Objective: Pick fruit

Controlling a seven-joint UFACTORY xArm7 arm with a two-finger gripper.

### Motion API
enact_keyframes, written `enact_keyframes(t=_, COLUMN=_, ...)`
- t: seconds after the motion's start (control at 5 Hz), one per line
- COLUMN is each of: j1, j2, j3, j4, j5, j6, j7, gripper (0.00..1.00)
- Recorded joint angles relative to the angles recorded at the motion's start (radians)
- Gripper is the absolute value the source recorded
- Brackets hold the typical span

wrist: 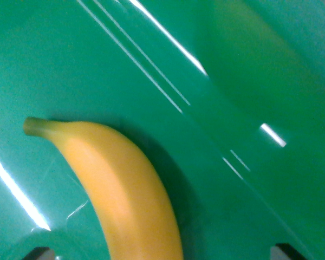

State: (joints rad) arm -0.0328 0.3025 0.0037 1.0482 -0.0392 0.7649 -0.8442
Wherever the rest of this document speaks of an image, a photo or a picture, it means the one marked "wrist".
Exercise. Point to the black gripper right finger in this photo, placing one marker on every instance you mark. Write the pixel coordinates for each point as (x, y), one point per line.
(284, 253)

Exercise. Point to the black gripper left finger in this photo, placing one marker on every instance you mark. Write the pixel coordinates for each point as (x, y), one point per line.
(40, 254)

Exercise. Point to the green plastic bin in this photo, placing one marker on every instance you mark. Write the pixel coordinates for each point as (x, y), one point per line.
(233, 81)

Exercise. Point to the yellow plastic banana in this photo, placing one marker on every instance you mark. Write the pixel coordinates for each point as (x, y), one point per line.
(119, 184)

